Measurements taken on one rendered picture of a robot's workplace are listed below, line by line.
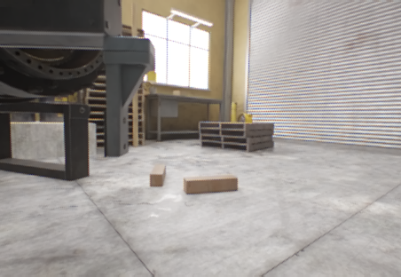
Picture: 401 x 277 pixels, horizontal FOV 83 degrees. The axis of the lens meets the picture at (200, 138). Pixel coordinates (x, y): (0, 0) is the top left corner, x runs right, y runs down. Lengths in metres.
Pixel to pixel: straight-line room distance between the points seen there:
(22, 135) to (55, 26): 3.24
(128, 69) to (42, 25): 0.07
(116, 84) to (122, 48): 0.03
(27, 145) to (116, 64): 3.27
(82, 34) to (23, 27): 0.04
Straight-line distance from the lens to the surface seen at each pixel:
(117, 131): 0.21
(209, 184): 1.68
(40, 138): 3.46
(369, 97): 5.51
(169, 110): 5.52
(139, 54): 0.21
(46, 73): 0.80
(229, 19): 7.94
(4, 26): 0.25
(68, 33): 0.23
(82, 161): 2.22
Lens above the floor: 0.53
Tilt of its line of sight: 5 degrees down
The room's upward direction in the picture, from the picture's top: 1 degrees clockwise
